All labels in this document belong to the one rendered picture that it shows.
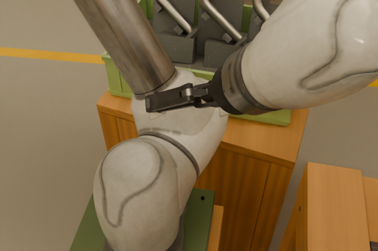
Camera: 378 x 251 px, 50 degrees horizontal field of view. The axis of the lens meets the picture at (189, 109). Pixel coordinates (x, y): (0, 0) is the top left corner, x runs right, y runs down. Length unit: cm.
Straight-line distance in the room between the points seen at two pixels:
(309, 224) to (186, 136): 39
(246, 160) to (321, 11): 97
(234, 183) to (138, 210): 76
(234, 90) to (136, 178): 27
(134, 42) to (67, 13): 266
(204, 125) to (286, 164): 50
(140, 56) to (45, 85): 203
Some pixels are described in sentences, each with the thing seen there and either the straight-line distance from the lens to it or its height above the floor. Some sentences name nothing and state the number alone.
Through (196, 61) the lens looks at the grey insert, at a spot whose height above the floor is 85.
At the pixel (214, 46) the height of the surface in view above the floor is 92.
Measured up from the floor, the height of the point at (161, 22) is 94.
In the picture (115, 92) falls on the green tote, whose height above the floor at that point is 81.
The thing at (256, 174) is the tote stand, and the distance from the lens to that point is 135.
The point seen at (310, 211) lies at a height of 90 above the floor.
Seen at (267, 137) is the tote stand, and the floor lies 79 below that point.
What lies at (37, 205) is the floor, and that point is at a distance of 219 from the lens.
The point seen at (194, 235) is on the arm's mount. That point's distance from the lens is 93.
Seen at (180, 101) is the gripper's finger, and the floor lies 136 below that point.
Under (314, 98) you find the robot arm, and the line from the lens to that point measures 41.
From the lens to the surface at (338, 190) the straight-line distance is 110.
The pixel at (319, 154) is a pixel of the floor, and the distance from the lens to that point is 235.
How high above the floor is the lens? 177
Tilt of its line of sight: 46 degrees down
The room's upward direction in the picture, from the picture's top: straight up
